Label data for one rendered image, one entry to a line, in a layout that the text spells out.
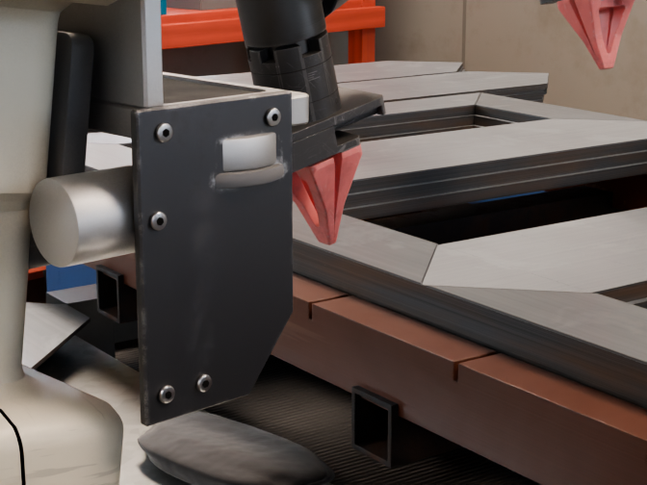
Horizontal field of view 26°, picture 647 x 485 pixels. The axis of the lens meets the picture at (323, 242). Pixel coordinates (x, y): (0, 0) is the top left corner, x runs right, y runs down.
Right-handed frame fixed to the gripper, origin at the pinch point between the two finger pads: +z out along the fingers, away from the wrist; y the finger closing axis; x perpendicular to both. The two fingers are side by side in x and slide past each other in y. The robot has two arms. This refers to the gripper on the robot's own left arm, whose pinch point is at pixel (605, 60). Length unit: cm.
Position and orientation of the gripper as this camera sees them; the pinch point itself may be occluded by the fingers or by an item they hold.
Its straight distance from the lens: 142.7
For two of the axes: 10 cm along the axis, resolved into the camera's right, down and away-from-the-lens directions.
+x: -8.2, 1.6, -5.5
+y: -5.5, 0.4, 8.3
